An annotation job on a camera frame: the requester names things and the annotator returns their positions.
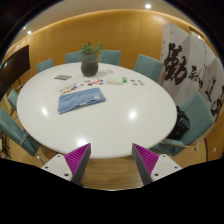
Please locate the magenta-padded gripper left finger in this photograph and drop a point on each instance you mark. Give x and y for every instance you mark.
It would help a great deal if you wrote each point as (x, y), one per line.
(78, 159)

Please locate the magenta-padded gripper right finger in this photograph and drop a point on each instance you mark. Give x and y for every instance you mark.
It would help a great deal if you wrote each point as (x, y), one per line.
(146, 160)

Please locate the blue towel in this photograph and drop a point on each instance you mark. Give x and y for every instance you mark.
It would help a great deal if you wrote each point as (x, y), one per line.
(80, 100)

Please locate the black bag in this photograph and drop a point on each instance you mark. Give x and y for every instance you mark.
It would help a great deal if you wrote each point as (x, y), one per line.
(180, 125)

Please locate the white sheet of colourful stickers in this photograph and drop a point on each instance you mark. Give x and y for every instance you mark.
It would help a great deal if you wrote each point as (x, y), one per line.
(67, 89)

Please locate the orange and black square sticker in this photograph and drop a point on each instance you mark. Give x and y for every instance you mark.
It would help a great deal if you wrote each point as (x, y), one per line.
(90, 84)

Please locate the pink round sticker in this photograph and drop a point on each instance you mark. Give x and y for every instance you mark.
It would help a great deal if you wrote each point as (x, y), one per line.
(95, 82)

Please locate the dark rectangular sticker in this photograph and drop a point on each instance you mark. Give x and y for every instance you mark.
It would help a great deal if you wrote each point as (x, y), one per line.
(87, 81)

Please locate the red round sticker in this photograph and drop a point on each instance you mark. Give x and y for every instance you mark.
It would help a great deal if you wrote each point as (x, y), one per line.
(100, 83)

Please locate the grey rectangular table panel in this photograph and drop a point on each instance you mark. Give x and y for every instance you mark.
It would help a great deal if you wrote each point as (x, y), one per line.
(62, 77)

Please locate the flat white box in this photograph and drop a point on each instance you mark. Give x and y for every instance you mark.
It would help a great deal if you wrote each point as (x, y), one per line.
(115, 81)

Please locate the teal upholstered chairs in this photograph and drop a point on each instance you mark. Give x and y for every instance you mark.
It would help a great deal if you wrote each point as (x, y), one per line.
(148, 66)

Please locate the green plant in grey pot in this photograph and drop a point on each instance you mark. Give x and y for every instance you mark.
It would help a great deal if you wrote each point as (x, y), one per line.
(89, 65)

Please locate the round ceiling lights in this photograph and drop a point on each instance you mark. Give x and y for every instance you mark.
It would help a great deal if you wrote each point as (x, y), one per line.
(148, 6)

